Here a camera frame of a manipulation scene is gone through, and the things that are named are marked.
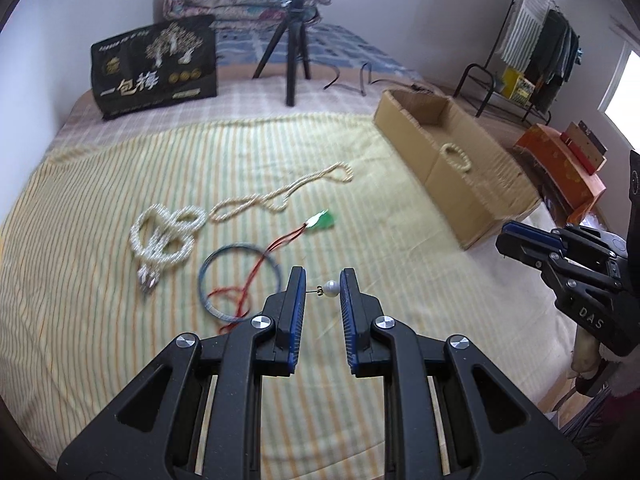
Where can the person's right hand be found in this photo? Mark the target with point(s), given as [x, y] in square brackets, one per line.
[587, 355]

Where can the dark hanging clothes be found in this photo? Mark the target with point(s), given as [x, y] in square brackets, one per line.
[552, 60]

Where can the cardboard box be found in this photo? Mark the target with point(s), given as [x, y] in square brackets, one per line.
[450, 200]

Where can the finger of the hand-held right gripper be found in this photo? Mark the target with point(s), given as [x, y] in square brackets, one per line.
[530, 232]
[525, 252]

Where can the black clothes rack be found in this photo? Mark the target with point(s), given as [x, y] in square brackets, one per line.
[467, 72]

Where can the folded floral quilt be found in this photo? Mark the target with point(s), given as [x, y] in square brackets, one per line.
[210, 0]

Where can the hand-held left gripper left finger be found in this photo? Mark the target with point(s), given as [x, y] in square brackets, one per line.
[295, 310]

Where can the checked bed sheet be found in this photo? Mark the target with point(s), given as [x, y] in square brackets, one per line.
[240, 95]

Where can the blue patterned bed sheet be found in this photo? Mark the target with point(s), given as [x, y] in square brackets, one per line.
[340, 45]

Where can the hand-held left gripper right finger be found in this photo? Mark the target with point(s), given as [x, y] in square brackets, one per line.
[350, 310]

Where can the yellow striped blanket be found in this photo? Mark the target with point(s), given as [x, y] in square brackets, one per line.
[100, 335]

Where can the striped hanging cloth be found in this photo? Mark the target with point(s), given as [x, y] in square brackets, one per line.
[522, 30]

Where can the black tripod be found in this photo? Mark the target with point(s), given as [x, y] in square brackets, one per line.
[291, 60]

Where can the window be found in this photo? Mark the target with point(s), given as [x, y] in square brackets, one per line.
[625, 90]

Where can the yellow box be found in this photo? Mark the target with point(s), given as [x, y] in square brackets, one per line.
[517, 87]

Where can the orange cloth covered table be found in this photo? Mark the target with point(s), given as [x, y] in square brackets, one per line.
[550, 160]

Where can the thin blue bangle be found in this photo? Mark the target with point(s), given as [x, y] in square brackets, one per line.
[201, 285]

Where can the black printed bag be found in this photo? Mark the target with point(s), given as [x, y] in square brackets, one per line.
[150, 85]

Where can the pearl earring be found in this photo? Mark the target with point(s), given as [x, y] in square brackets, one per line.
[330, 288]

